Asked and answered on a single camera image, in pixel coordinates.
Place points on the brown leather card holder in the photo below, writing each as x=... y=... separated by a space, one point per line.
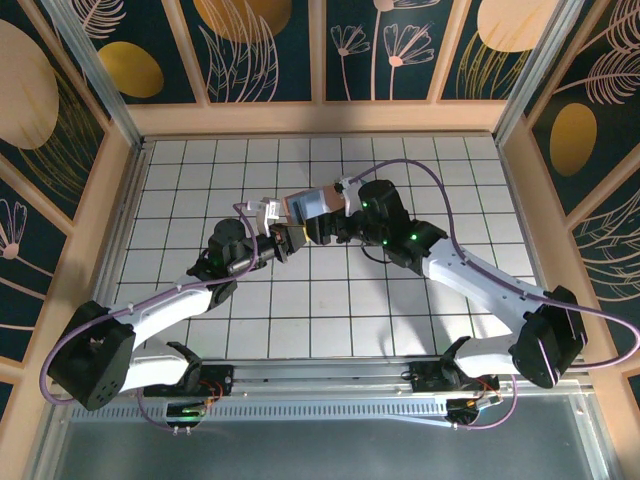
x=320 y=200

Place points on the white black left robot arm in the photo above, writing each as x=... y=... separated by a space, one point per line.
x=165 y=310

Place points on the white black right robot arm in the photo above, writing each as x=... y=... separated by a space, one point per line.
x=475 y=280

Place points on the grey metal plate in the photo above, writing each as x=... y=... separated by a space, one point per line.
x=320 y=450

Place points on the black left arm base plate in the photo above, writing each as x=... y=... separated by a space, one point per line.
x=222 y=377

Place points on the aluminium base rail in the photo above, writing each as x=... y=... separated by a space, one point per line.
x=320 y=372

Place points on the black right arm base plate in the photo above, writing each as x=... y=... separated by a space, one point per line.
x=425 y=377

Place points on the aluminium corner post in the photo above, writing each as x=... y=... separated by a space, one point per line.
x=535 y=75
x=100 y=75

